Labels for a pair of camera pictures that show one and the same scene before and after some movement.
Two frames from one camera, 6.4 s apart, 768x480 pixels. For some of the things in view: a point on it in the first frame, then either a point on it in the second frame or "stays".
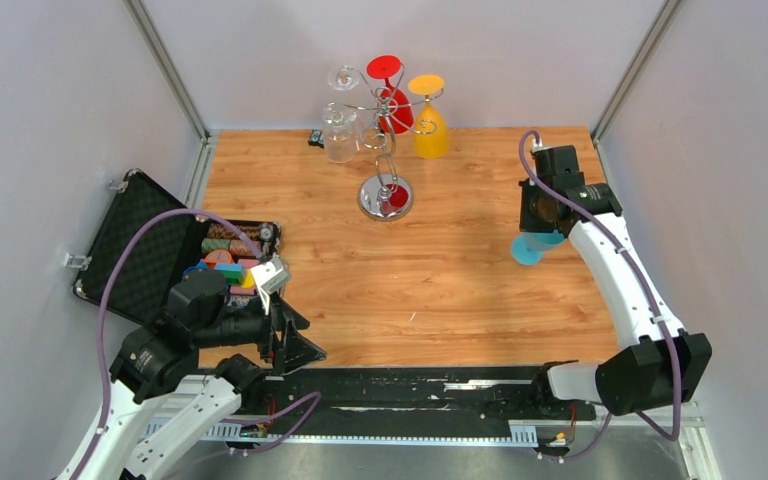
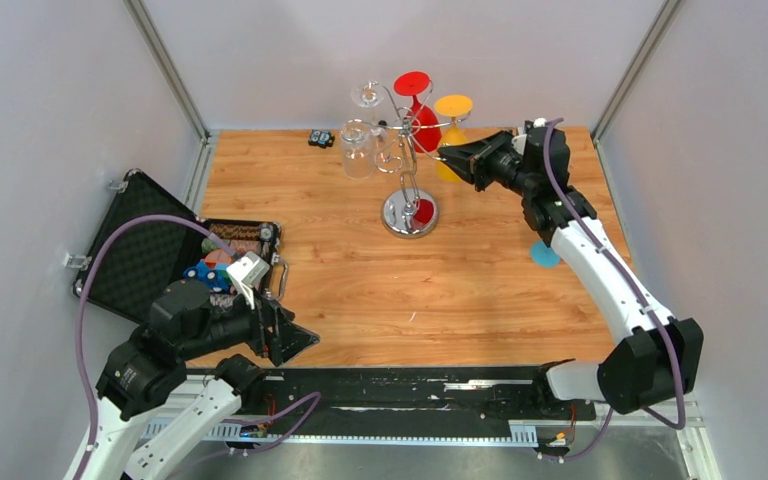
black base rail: [414, 400] stays
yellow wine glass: [430, 131] -> [452, 106]
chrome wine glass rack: [386, 196] -> [405, 213]
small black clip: [316, 138] stays
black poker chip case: [141, 280] stays
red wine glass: [396, 113] -> [424, 121]
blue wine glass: [528, 247] -> [544, 255]
